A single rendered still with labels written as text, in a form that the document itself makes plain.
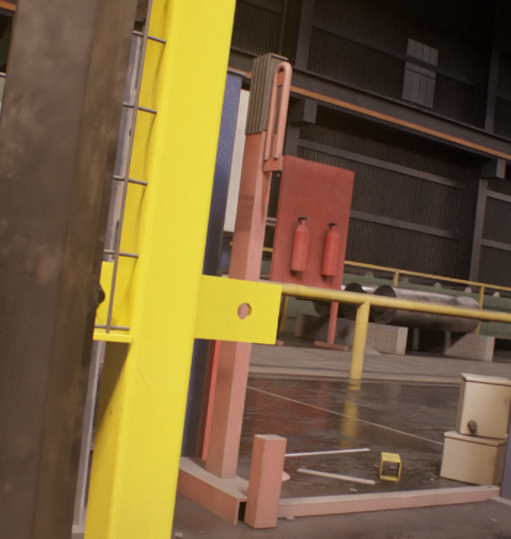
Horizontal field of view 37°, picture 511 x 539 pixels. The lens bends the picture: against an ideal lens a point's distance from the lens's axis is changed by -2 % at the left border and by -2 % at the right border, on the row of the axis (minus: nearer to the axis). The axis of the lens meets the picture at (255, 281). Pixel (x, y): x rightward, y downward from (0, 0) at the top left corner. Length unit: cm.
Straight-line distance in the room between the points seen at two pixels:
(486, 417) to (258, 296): 161
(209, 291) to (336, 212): 772
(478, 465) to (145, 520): 168
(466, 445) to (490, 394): 15
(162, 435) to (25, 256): 25
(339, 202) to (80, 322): 806
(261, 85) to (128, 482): 123
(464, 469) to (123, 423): 172
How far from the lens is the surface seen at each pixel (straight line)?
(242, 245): 163
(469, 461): 220
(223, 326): 63
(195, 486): 164
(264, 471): 148
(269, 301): 65
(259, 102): 167
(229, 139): 186
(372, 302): 497
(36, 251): 35
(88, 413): 135
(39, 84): 36
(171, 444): 57
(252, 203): 163
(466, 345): 1004
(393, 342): 877
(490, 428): 222
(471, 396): 220
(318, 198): 819
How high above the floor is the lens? 43
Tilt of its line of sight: 1 degrees up
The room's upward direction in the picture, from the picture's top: 7 degrees clockwise
